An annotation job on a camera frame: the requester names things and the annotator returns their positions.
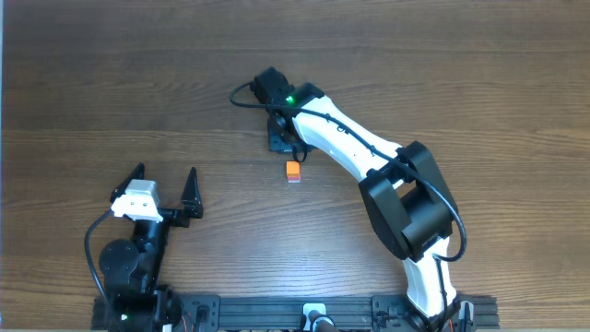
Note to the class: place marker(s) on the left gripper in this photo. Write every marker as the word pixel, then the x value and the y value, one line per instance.
pixel 175 216

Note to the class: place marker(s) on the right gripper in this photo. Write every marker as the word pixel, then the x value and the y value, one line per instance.
pixel 279 140

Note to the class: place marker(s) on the orange cube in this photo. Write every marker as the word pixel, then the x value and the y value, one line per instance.
pixel 293 168

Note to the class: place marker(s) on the red cube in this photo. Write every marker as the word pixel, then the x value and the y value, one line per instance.
pixel 294 177

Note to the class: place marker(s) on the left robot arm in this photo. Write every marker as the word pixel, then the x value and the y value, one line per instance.
pixel 120 265

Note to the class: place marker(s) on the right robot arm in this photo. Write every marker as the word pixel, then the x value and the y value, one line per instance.
pixel 350 143

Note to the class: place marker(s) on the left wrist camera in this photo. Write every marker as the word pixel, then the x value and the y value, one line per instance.
pixel 138 203

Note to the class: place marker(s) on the mounting rail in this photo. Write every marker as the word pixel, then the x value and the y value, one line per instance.
pixel 258 313

